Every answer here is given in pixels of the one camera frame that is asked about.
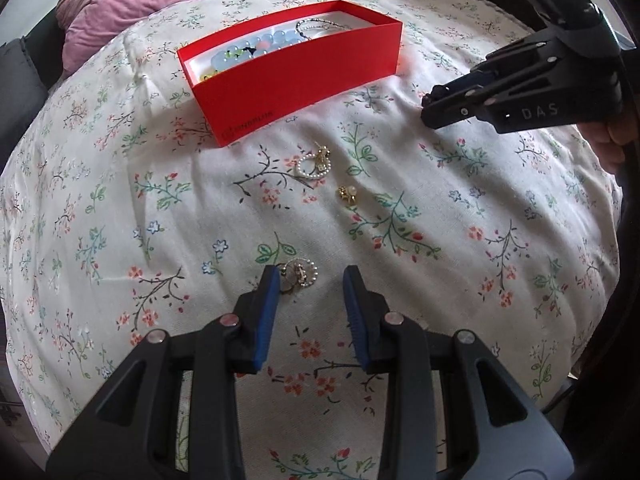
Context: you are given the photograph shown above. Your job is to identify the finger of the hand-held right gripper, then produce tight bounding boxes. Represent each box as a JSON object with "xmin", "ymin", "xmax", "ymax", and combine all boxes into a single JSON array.
[
  {"xmin": 421, "ymin": 87, "xmax": 506, "ymax": 130},
  {"xmin": 427, "ymin": 30, "xmax": 558, "ymax": 106}
]

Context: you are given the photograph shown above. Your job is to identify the clear seed bead bracelet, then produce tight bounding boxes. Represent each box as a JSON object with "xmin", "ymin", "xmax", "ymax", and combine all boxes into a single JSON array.
[{"xmin": 295, "ymin": 17, "xmax": 359, "ymax": 41}]

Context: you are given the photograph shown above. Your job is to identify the blue bead bracelet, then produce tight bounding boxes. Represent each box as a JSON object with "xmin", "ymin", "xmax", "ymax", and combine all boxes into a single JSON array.
[{"xmin": 210, "ymin": 27, "xmax": 304, "ymax": 74}]

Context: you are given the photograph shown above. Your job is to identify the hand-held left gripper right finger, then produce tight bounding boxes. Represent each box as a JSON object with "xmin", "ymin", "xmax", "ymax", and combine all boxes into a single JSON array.
[{"xmin": 343, "ymin": 264, "xmax": 576, "ymax": 480}]

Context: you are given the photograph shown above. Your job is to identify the person's right hand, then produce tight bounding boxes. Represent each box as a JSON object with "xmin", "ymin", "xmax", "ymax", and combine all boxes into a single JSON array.
[{"xmin": 579, "ymin": 104, "xmax": 640, "ymax": 172}]

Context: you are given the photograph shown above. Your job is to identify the dark grey pillow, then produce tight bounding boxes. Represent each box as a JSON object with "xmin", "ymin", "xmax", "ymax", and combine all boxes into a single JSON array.
[{"xmin": 0, "ymin": 10, "xmax": 67, "ymax": 107}]

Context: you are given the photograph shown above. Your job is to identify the red cardboard box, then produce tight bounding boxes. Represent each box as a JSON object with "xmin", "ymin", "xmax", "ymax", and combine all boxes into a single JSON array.
[{"xmin": 177, "ymin": 1, "xmax": 405, "ymax": 149}]

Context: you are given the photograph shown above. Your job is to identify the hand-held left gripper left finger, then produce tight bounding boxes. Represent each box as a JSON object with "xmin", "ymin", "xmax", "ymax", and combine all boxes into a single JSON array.
[{"xmin": 47, "ymin": 265, "xmax": 280, "ymax": 480}]

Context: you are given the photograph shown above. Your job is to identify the green bead ornament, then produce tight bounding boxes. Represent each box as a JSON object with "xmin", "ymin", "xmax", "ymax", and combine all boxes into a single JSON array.
[{"xmin": 200, "ymin": 46, "xmax": 251, "ymax": 82}]

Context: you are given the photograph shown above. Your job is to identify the pearl hoop earring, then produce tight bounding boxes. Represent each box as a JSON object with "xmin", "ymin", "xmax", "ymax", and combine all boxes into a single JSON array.
[
  {"xmin": 277, "ymin": 257, "xmax": 320, "ymax": 295},
  {"xmin": 294, "ymin": 146, "xmax": 333, "ymax": 180}
]

